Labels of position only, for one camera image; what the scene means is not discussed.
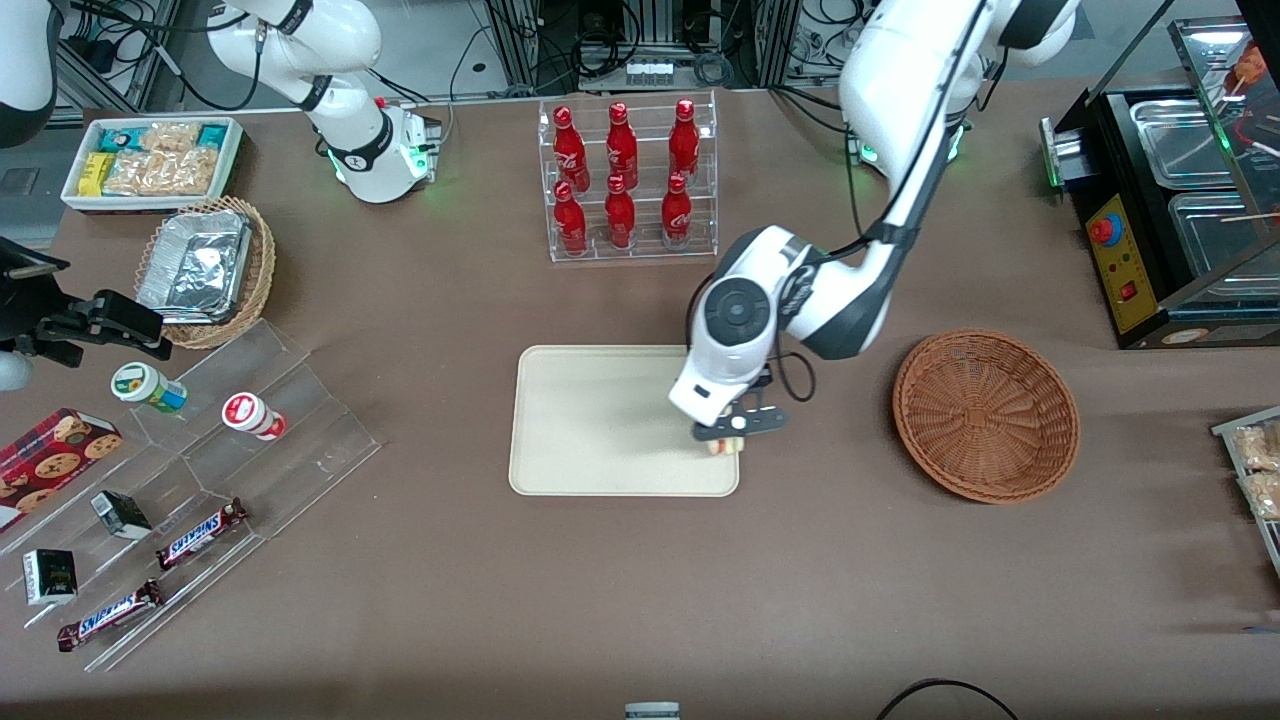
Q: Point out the brown wicker basket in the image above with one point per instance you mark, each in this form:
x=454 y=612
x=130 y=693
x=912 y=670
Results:
x=985 y=415

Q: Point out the grey snack tray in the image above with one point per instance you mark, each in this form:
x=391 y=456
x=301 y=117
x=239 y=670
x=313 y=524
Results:
x=1268 y=545

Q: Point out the red cola bottle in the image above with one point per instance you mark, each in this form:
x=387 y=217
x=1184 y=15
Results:
x=621 y=148
x=569 y=150
x=684 y=142
x=676 y=212
x=570 y=222
x=619 y=216

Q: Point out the green lid yogurt cup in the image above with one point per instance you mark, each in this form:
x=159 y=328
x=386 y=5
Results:
x=145 y=387

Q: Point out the clear acrylic stepped stand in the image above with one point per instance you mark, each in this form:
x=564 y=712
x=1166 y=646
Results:
x=300 y=440

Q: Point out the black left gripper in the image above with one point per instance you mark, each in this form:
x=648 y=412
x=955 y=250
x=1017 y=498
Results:
x=765 y=379

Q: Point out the triangular sandwich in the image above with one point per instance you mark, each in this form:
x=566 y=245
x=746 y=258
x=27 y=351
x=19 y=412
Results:
x=722 y=447

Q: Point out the yellow snack packet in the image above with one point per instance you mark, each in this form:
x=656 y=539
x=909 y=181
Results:
x=96 y=173

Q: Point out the clear fried snack bag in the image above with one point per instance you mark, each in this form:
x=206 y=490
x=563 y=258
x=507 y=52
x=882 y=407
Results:
x=1258 y=447
x=1265 y=495

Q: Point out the red lid yogurt cup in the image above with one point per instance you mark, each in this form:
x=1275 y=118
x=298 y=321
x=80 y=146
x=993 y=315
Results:
x=250 y=414

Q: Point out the beige plastic tray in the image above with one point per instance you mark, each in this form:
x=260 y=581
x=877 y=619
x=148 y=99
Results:
x=600 y=420

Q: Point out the snickers chocolate bar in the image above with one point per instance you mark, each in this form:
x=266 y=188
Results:
x=200 y=534
x=110 y=615

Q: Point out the teal snack packet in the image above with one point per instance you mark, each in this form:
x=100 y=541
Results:
x=213 y=135
x=118 y=139

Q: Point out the small grey device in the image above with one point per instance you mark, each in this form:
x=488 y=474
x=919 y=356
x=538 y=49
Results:
x=652 y=711

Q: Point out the white snack bin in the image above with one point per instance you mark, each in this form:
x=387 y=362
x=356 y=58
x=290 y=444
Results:
x=232 y=160

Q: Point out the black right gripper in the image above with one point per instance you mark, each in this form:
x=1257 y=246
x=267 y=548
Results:
x=30 y=312

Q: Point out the light wicker basket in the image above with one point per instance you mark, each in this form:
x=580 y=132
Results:
x=262 y=265

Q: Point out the white power strip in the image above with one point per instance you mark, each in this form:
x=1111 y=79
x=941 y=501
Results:
x=649 y=72

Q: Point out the aluminium foil tray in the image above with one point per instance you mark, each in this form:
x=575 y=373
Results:
x=195 y=268

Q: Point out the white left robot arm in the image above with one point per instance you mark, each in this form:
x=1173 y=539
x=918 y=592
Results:
x=880 y=100

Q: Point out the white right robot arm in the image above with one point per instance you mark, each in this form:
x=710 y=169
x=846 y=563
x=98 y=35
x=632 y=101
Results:
x=355 y=150

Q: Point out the clear acrylic bottle rack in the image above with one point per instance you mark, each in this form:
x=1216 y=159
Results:
x=645 y=245

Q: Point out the red tartan cookie box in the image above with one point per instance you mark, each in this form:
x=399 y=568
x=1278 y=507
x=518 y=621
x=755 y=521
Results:
x=50 y=465

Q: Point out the black hot food display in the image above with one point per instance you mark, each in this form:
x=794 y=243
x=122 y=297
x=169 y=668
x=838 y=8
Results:
x=1125 y=270

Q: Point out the clear cracker bag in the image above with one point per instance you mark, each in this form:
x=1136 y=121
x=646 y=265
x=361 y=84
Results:
x=170 y=136
x=135 y=174
x=190 y=170

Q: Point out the small black carton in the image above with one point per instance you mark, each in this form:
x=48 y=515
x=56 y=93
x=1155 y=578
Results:
x=50 y=577
x=122 y=514

